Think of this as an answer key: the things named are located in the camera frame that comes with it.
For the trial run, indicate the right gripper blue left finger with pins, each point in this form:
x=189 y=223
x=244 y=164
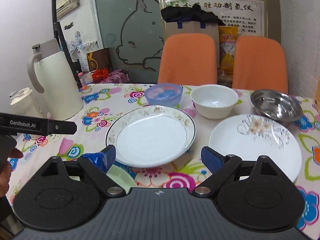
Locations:
x=96 y=166

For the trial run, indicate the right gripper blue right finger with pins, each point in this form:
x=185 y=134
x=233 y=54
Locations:
x=222 y=168

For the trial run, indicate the floral white plate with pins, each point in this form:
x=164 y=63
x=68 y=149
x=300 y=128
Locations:
x=249 y=136

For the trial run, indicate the gold rimmed white plate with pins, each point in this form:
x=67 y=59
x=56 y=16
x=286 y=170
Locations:
x=151 y=136

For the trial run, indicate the white ceramic bowl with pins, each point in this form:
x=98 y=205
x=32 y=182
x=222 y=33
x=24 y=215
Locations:
x=214 y=102

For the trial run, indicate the blue plastic bowl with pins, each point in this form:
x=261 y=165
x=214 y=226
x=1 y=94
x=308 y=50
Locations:
x=164 y=94

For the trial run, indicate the stainless steel bowl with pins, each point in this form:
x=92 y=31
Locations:
x=276 y=106

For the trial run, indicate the person's left hand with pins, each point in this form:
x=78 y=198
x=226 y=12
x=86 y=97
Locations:
x=6 y=172

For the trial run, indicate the small cream bottle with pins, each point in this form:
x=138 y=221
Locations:
x=23 y=102

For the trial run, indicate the light green plate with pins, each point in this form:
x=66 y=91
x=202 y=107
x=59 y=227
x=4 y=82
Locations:
x=121 y=177

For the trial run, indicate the floral tablecloth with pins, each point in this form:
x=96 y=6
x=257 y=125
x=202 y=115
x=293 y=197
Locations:
x=104 y=104

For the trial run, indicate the large cream thermos jug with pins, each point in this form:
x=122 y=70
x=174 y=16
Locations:
x=52 y=77

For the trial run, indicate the red orange small object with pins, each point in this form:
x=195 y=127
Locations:
x=99 y=75

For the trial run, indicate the pink floral bag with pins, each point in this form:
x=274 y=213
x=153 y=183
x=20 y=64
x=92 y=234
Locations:
x=118 y=76

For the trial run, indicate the brown gift box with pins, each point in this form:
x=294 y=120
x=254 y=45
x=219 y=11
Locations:
x=100 y=59

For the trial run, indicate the left orange chair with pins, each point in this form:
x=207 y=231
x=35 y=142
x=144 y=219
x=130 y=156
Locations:
x=188 y=59

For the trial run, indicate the orange chair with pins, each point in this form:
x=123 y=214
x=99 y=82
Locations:
x=259 y=63
x=188 y=59

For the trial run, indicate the right orange chair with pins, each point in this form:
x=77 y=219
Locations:
x=259 y=63

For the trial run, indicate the yellow snack bag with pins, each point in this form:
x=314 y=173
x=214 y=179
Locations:
x=228 y=37

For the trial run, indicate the brown paper bag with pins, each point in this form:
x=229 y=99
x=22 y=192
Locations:
x=211 y=29

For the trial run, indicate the black cloth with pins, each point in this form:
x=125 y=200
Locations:
x=189 y=14

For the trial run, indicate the white poster with text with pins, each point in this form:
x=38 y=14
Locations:
x=248 y=15

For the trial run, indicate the wall air conditioner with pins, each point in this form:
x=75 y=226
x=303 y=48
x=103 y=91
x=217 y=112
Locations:
x=64 y=7

